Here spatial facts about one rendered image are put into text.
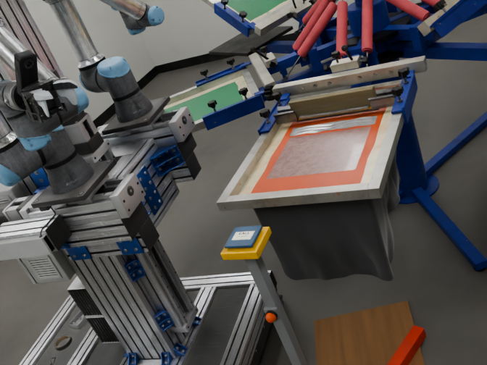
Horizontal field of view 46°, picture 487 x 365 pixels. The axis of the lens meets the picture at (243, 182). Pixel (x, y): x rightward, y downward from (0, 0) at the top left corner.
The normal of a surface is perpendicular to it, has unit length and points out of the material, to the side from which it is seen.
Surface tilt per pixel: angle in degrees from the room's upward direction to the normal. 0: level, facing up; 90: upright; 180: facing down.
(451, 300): 0
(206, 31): 90
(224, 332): 0
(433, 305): 0
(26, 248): 90
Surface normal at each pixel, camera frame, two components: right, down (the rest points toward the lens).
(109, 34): 0.87, -0.09
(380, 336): -0.34, -0.82
